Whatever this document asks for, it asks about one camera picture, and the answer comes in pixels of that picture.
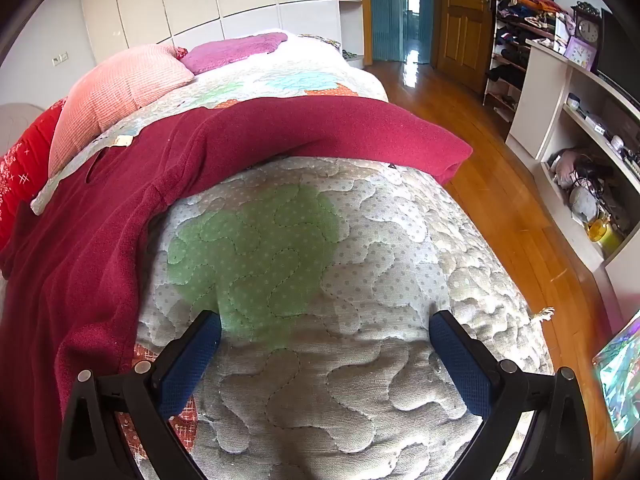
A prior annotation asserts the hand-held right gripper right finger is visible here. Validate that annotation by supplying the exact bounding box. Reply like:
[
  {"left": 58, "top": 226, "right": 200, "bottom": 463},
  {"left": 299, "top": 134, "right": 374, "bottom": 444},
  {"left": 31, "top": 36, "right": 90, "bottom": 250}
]
[{"left": 428, "top": 310, "right": 593, "bottom": 480}]

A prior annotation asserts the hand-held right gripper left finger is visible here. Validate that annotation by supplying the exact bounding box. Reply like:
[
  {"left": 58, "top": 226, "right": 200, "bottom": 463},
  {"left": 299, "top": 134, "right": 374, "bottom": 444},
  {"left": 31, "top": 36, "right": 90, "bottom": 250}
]
[{"left": 56, "top": 310, "right": 223, "bottom": 480}]

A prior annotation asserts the dark red sweater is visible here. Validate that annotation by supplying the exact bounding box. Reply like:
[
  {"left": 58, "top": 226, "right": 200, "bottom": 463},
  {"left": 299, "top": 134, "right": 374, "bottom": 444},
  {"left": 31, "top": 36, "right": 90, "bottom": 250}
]
[{"left": 0, "top": 94, "right": 474, "bottom": 480}]

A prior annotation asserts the pile of mixed clothes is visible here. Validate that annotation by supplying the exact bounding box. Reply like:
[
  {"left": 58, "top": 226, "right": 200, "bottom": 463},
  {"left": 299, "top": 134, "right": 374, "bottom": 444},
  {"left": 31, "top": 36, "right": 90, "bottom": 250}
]
[{"left": 495, "top": 0, "right": 571, "bottom": 26}]

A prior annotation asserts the quilted heart pattern bedspread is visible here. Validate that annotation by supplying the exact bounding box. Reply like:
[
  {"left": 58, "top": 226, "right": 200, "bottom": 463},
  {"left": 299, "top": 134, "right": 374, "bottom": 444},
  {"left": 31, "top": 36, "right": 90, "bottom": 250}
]
[{"left": 30, "top": 35, "right": 556, "bottom": 480}]

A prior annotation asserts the iridescent shiny box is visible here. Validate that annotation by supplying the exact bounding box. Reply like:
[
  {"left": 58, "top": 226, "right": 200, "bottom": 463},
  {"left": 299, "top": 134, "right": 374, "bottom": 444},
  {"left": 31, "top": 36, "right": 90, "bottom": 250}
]
[{"left": 592, "top": 310, "right": 640, "bottom": 441}]

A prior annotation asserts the yellow bottle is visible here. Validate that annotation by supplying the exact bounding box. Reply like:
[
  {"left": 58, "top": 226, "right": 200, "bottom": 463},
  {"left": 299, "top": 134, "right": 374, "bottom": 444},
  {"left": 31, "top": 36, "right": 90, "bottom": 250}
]
[{"left": 587, "top": 215, "right": 623, "bottom": 256}]

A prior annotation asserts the pink plush cloth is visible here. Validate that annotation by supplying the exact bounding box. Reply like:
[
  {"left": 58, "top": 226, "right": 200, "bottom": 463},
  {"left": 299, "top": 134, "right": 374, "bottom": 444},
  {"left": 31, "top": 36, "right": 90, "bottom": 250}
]
[{"left": 547, "top": 147, "right": 588, "bottom": 186}]

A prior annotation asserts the black hair dryer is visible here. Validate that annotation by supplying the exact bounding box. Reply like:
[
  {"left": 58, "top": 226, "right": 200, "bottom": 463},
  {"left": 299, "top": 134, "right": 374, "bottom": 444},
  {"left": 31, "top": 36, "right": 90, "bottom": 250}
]
[{"left": 570, "top": 155, "right": 616, "bottom": 196}]

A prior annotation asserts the red embroidered pillow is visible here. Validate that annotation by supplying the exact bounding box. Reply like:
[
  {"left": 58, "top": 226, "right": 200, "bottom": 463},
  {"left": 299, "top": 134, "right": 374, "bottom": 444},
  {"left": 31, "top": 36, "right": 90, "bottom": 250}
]
[{"left": 0, "top": 97, "right": 68, "bottom": 253}]

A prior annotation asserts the pink checked pillow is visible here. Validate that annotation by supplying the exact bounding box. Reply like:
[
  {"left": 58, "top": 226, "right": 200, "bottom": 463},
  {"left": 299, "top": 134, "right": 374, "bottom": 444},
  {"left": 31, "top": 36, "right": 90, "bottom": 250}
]
[{"left": 48, "top": 44, "right": 196, "bottom": 178}]

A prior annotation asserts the white shelf desk unit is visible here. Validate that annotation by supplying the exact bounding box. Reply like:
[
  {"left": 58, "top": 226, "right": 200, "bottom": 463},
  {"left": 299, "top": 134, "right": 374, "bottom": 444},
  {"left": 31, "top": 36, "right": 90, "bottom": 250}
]
[{"left": 505, "top": 37, "right": 640, "bottom": 311}]

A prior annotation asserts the beige headboard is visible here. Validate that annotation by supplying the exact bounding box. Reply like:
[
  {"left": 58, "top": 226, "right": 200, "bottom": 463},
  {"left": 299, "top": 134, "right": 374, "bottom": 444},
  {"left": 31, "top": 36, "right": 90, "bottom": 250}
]
[{"left": 0, "top": 102, "right": 46, "bottom": 156}]

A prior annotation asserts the shoe rack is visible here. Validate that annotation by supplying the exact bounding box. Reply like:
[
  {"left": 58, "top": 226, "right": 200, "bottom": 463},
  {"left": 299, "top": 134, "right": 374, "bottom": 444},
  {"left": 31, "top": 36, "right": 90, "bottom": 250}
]
[{"left": 482, "top": 0, "right": 556, "bottom": 123}]

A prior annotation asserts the magenta fuzzy blanket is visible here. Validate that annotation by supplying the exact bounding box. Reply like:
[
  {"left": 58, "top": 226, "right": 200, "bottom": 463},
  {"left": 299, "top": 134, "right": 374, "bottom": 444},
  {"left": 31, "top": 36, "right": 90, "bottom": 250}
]
[{"left": 180, "top": 32, "right": 289, "bottom": 76}]

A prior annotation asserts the purple alarm clock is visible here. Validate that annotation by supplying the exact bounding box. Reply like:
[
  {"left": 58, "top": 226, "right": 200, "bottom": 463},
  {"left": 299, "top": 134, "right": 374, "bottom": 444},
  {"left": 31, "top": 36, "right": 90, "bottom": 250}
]
[{"left": 564, "top": 36, "right": 598, "bottom": 71}]

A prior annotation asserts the black television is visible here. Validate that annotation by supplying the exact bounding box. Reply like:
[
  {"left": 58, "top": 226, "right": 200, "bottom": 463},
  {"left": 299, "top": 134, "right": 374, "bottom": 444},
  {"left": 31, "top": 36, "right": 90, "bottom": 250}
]
[{"left": 597, "top": 7, "right": 640, "bottom": 106}]

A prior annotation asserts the brown wooden door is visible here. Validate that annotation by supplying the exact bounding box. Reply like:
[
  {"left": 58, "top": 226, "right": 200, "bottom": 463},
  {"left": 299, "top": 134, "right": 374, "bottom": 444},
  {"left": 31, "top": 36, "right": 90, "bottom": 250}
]
[{"left": 435, "top": 0, "right": 498, "bottom": 93}]

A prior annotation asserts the dark ornate table clock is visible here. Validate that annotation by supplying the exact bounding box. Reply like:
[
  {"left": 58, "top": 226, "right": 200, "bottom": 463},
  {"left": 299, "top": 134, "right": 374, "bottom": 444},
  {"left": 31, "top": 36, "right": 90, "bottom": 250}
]
[{"left": 571, "top": 1, "right": 603, "bottom": 43}]

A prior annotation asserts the blue sliding door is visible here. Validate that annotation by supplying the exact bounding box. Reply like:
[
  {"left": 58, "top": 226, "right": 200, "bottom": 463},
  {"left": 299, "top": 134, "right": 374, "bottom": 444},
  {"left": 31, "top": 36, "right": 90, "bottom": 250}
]
[{"left": 368, "top": 0, "right": 436, "bottom": 66}]

